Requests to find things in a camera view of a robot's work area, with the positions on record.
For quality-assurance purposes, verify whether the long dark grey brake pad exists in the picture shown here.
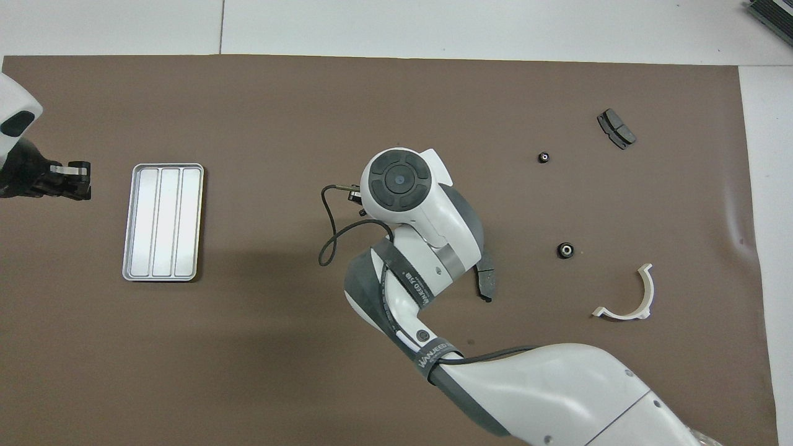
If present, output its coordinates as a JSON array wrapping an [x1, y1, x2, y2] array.
[[472, 251, 496, 303]]

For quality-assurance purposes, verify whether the dark ribbed device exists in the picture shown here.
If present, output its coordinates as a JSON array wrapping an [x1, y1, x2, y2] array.
[[745, 0, 793, 47]]

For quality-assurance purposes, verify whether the brown table mat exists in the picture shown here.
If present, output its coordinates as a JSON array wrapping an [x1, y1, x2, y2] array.
[[0, 55, 780, 446]]

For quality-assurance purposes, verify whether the white curved plastic bracket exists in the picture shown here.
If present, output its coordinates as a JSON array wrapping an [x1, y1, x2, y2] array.
[[592, 263, 655, 321]]

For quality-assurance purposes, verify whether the silver metal tray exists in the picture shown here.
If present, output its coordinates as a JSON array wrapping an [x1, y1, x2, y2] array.
[[122, 163, 205, 282]]

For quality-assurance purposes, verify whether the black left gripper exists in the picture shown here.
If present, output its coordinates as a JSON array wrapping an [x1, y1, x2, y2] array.
[[0, 138, 92, 201]]

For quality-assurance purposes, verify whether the short dark grey brake pad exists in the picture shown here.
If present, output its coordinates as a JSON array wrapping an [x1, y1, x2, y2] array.
[[597, 108, 637, 151]]

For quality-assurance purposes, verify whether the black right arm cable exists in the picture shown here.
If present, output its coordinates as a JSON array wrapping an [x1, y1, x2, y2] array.
[[318, 184, 537, 366]]

